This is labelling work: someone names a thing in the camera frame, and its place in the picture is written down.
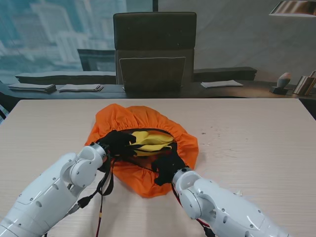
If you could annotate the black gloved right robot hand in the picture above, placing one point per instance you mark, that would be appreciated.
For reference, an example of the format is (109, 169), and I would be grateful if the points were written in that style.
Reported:
(169, 168)

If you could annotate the dark background desk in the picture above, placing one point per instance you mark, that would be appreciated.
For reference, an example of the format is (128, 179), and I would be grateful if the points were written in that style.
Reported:
(247, 92)

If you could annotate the thick grey paper stack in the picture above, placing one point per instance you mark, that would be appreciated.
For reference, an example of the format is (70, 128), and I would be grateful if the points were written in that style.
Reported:
(32, 87)

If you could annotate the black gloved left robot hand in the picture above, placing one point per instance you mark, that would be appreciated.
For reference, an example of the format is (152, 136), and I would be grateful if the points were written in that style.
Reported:
(117, 143)

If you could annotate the row of tan books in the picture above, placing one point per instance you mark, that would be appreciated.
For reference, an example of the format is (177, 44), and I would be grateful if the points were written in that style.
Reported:
(304, 85)

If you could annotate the long grey slab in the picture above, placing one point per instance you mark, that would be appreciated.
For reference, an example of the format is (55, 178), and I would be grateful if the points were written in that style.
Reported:
(61, 77)

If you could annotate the thin grey paper stack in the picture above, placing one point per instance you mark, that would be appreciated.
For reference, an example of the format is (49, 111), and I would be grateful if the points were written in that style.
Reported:
(81, 87)

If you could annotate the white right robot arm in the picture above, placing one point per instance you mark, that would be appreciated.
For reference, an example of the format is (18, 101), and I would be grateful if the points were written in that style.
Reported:
(222, 207)

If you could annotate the dark brown office chair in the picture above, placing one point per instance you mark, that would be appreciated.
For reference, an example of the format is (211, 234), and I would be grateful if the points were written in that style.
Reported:
(153, 32)

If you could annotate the orange rain cover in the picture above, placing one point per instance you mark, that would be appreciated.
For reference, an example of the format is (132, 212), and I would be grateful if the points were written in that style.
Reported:
(153, 118)

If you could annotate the copper lamp shade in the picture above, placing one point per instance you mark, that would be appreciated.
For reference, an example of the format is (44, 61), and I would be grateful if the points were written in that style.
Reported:
(296, 8)

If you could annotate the blue yellow black backpack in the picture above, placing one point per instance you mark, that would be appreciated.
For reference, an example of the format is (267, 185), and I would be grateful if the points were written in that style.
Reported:
(148, 146)

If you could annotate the egg-shaped ornament on base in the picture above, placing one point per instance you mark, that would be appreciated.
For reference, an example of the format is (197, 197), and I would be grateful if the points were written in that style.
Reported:
(284, 79)

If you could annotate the white paper sheets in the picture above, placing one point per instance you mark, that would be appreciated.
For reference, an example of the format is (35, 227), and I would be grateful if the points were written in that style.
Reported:
(219, 84)

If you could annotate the long dark slab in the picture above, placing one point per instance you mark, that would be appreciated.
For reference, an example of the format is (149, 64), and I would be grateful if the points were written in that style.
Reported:
(222, 73)

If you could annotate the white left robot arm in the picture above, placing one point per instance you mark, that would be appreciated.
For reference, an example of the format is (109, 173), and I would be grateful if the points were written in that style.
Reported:
(49, 192)

